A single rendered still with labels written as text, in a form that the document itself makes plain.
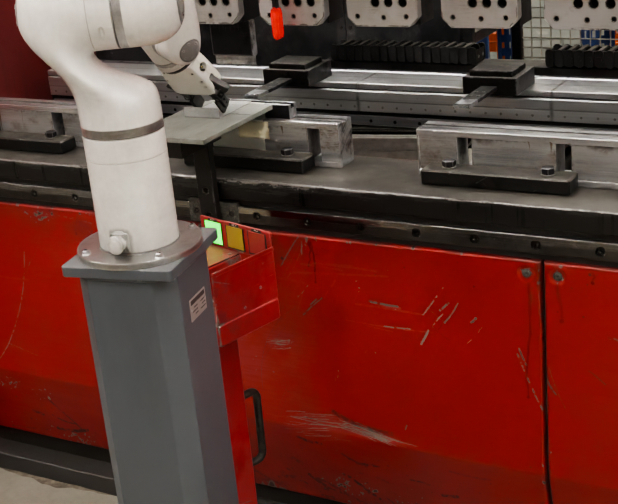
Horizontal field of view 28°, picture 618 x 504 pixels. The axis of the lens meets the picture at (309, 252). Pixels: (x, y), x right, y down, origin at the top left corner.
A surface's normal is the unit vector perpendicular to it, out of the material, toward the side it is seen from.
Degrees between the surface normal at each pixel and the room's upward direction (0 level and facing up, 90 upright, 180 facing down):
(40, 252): 90
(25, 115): 90
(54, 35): 93
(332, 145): 90
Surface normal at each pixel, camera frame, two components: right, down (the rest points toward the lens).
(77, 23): 0.04, 0.46
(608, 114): -0.49, 0.36
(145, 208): 0.40, 0.29
